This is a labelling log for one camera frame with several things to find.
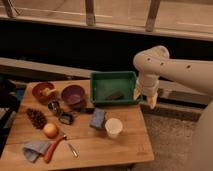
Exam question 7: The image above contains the orange bowl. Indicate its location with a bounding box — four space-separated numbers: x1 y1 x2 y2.
32 82 58 104

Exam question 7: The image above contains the blue sponge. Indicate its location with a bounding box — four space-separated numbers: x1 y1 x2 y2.
90 108 105 129

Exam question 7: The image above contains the yellow apple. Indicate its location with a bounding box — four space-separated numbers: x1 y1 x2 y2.
43 123 58 138

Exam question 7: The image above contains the small metal cup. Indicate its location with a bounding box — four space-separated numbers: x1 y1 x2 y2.
48 101 61 116

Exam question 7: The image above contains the white paper cup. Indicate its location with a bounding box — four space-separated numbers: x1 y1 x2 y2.
105 118 123 138

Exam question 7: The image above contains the small metal tool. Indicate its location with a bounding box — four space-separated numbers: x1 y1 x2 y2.
68 143 79 158

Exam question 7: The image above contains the brown pine cone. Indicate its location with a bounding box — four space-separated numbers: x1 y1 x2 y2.
26 108 47 129

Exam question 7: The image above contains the green plastic tray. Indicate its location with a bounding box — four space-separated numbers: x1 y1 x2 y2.
90 71 143 106

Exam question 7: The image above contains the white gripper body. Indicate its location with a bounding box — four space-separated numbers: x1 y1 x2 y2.
136 74 159 96

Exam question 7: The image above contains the blue grey cloth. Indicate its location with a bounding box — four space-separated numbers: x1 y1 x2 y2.
23 140 50 163

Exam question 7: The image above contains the wooden object in bowl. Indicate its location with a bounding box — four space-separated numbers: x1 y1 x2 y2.
41 88 56 96

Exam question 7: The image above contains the purple bowl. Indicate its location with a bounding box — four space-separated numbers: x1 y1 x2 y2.
61 85 85 108

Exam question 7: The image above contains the dark brown eraser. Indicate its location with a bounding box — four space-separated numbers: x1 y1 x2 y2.
106 91 124 100

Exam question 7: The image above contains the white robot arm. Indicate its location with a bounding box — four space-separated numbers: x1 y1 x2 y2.
133 46 213 171

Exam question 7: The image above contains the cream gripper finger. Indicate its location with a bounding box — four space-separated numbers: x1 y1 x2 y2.
147 94 158 109
133 86 141 100

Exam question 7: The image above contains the black binder clip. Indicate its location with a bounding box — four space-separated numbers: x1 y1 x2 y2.
59 112 74 125

